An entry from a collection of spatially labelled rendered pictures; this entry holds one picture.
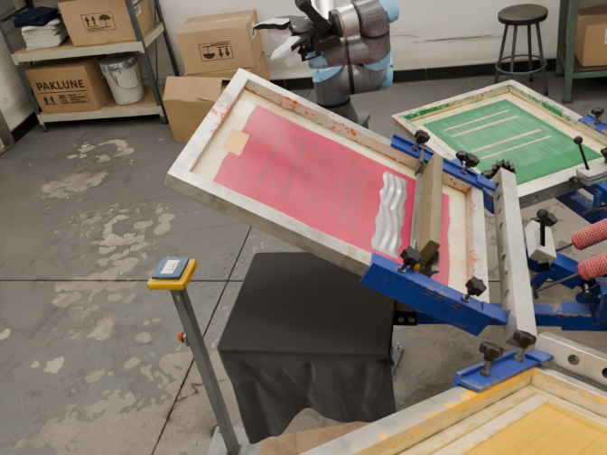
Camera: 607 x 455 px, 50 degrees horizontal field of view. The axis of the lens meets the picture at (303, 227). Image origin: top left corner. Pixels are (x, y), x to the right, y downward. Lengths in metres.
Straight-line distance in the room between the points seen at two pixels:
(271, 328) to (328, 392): 0.24
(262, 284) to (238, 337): 0.23
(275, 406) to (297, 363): 0.22
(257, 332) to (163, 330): 1.64
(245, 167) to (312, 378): 0.64
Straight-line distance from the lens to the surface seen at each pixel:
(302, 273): 2.02
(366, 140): 1.89
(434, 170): 1.75
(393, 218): 1.67
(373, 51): 1.73
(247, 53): 5.31
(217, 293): 3.57
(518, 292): 1.57
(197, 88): 5.05
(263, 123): 1.77
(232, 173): 1.55
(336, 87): 2.18
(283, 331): 1.84
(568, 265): 1.80
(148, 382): 3.23
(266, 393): 1.94
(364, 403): 1.90
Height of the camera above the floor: 2.19
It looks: 34 degrees down
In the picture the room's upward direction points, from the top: 11 degrees counter-clockwise
